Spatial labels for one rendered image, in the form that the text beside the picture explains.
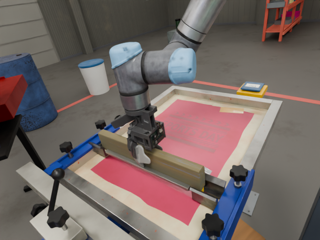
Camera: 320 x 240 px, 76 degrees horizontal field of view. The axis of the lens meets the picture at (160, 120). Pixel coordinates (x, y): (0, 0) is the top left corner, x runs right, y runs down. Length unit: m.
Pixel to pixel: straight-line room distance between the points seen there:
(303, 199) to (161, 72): 1.71
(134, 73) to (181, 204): 0.38
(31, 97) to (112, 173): 2.79
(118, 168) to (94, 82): 3.33
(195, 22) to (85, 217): 0.53
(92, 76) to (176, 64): 3.59
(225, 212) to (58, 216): 0.37
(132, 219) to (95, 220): 0.09
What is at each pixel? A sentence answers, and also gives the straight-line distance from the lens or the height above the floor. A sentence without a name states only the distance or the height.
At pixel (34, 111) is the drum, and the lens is 3.50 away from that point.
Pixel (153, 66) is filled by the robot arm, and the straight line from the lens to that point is 0.44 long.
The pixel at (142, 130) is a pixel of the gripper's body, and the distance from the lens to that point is 0.55.
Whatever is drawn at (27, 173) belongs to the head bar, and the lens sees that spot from 0.80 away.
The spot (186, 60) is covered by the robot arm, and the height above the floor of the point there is 1.34.
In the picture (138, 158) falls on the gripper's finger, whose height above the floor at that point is 1.06.
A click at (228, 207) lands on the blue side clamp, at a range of 0.57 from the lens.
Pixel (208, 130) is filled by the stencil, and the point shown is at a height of 0.96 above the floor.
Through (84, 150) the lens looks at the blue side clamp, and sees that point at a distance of 0.84.
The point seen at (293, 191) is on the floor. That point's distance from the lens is 2.01.
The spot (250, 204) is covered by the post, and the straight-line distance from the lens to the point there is 1.83.
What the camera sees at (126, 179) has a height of 0.95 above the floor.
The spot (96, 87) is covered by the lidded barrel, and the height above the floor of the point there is 0.15.
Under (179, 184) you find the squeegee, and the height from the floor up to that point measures 1.01.
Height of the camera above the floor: 1.46
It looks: 31 degrees down
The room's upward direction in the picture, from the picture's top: 9 degrees counter-clockwise
